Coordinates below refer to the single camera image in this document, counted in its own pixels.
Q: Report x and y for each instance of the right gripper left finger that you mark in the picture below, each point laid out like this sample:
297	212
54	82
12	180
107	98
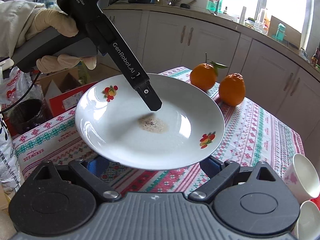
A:
88	174

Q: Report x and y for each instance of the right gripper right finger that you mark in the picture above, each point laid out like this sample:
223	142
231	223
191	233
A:
221	176

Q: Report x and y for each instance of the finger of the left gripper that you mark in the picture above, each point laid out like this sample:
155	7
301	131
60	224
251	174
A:
148	94

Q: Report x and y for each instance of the white plate fruit decal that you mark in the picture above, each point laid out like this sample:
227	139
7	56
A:
114	122

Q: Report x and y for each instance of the left white sleeve forearm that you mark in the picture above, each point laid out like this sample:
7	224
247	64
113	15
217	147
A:
16	18

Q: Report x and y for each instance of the white kitchen cabinets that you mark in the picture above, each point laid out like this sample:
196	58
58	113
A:
275	77

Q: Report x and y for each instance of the kitchen faucet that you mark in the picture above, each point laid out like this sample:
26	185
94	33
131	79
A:
211	1

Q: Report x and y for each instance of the left gloved hand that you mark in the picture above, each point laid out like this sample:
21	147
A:
66	26

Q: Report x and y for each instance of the patterned tablecloth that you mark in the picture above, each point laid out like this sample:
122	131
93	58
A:
251	135

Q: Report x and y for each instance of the orange with leaf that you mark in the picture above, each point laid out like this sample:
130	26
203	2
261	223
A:
204	76

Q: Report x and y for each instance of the red cardboard box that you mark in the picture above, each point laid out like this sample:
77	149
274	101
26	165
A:
63	90

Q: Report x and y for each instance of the black trash bin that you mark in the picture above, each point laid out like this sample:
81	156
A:
27	115

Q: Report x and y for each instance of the pink floral bowl far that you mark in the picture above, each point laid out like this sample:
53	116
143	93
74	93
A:
302	179

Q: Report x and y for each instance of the pink floral bowl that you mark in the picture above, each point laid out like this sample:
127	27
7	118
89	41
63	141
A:
302	179
307	226

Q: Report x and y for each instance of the orange without leaf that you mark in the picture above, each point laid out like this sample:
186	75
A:
232	89

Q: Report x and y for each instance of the pink floral bowl middle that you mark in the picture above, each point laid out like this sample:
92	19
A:
307	226

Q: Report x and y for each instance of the teal bottle on counter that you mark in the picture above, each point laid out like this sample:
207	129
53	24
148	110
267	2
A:
280	33

